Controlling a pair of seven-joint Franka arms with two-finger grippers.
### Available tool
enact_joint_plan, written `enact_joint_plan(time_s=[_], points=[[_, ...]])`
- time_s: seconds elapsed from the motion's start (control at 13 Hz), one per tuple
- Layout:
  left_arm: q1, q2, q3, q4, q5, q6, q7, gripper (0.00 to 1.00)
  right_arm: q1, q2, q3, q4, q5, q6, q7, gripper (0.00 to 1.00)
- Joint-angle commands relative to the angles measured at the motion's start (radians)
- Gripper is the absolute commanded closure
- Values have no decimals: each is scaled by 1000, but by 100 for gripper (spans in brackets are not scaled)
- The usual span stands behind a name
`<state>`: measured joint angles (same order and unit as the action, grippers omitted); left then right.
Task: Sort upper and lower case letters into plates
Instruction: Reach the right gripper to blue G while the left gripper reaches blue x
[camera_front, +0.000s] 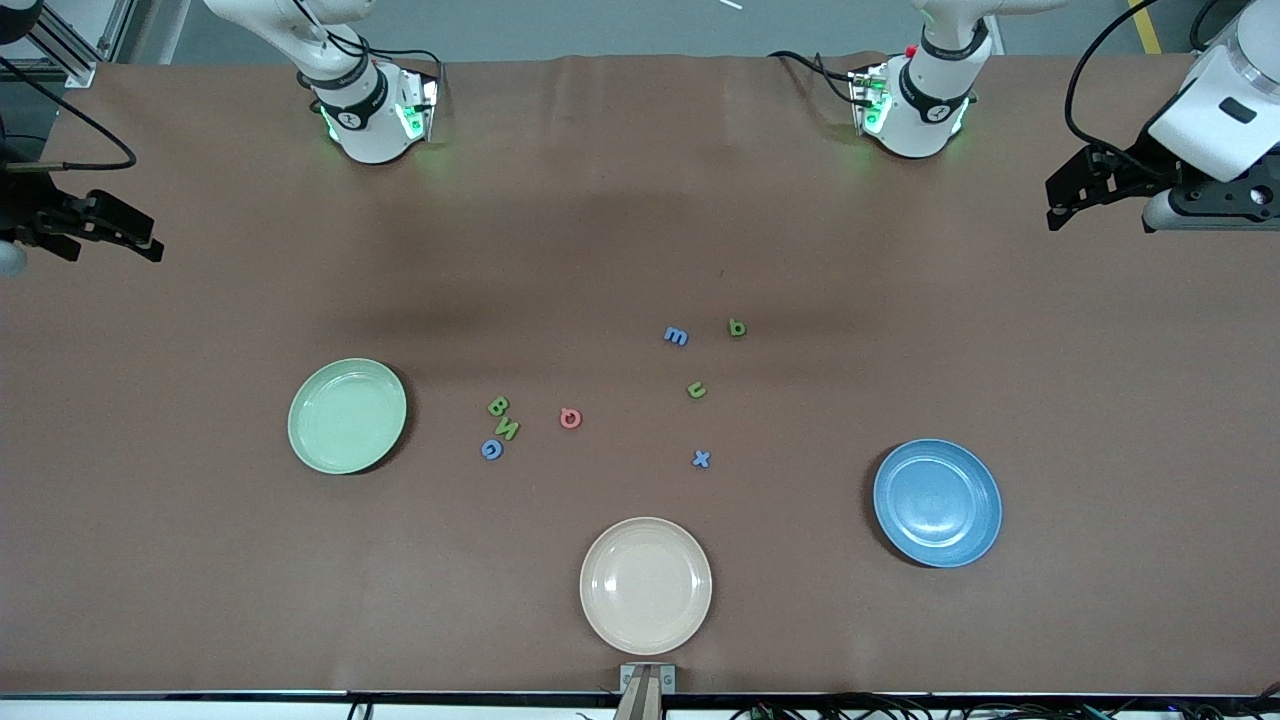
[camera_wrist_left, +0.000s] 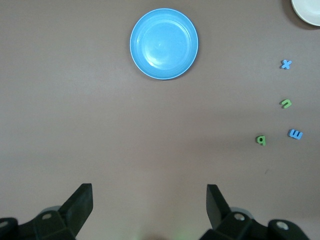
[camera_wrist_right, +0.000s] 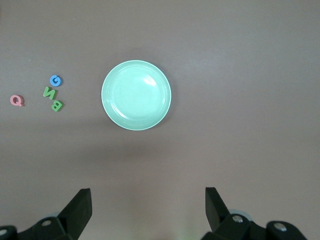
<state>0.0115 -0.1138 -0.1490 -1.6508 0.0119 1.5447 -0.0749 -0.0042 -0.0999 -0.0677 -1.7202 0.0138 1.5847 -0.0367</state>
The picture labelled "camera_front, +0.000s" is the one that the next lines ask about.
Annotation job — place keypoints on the brown table mat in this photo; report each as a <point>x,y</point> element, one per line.
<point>700,200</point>

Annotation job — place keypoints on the beige plate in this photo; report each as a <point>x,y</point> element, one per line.
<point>646,586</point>

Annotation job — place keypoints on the blue letter G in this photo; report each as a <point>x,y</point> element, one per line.
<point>488,450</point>

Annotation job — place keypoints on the green letter N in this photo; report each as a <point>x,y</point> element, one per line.
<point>508,430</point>

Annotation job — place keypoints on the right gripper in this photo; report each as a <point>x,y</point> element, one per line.
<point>28,207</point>

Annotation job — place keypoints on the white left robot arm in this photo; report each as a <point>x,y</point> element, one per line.
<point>920,120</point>

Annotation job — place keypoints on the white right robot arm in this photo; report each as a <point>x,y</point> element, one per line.
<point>370,120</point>

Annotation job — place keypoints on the blue letter m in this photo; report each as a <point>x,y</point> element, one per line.
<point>676,337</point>

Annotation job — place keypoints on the blue plate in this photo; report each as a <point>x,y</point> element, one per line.
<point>937,503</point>

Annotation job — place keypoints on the grey metal bracket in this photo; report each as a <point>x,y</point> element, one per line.
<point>627,678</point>

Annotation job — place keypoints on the red letter Q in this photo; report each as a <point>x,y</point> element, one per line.
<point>564,418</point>

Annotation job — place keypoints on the green letter B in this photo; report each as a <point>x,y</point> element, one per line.
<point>498,405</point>

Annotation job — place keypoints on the aluminium frame profile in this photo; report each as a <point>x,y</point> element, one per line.
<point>78,72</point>

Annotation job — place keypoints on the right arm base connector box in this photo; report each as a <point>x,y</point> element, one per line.
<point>420,105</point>

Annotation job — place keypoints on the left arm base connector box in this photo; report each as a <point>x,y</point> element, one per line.
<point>868,100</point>

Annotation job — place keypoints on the green plate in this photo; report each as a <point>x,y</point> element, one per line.
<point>347,416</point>

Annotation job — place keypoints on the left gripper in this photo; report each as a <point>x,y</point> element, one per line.
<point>1137,166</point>

